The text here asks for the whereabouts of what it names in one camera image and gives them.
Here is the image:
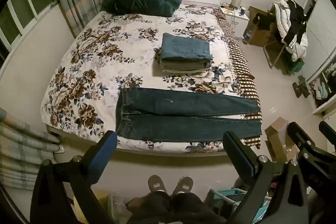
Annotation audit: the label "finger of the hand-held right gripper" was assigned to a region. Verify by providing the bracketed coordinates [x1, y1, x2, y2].
[318, 121, 336, 155]
[287, 122, 324, 161]

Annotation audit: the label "person's grey slipper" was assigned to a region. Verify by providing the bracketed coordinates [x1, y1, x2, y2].
[147, 175, 167, 193]
[172, 176, 194, 194]

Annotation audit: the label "black garment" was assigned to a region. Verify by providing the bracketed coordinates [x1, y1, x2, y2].
[284, 0, 308, 45]

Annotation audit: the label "pair of green slippers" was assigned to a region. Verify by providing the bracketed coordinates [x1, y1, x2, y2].
[292, 75, 312, 99]

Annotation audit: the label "clear plastic bag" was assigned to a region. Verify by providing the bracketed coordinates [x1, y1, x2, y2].
[106, 194, 132, 217]

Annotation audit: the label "bed with floral sheet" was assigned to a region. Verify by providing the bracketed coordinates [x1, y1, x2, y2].
[41, 0, 263, 154]

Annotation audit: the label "brown checked bed sheet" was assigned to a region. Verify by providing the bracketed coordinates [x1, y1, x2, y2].
[217, 7, 263, 149]

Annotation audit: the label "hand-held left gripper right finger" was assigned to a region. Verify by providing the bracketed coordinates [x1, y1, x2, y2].
[223, 131, 309, 224]

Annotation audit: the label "person's right grey slipper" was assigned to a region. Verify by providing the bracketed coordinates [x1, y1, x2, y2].
[172, 176, 194, 194]

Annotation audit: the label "white nightstand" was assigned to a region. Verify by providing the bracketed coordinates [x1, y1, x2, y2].
[219, 4, 250, 40]

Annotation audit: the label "person's dark trouser legs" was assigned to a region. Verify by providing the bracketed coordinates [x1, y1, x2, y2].
[126, 190, 227, 224]

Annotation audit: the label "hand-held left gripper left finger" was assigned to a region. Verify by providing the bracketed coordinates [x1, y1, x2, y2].
[30, 130, 118, 224]

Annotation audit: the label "dark blue jeans pants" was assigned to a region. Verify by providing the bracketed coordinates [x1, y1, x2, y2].
[115, 87, 263, 143]

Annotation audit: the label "person's left grey slipper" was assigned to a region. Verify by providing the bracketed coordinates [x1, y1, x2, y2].
[147, 175, 167, 193]

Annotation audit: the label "large brown cardboard box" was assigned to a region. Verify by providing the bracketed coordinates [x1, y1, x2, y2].
[243, 6, 279, 47]

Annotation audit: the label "folded grey pants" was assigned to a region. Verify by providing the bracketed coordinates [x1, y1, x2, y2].
[160, 57, 212, 69]

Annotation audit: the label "teal plastic basket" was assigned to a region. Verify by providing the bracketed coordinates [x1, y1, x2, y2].
[207, 187, 272, 224]

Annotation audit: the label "small open cardboard box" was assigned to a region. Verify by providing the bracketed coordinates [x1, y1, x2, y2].
[264, 116, 300, 163]

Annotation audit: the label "window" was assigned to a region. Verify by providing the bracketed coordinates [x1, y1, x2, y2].
[0, 0, 57, 56]

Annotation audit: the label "white wardrobe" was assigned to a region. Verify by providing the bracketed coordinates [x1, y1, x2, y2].
[301, 0, 336, 120]

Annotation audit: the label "folded beige pants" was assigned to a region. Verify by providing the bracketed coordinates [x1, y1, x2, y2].
[161, 67, 211, 74]

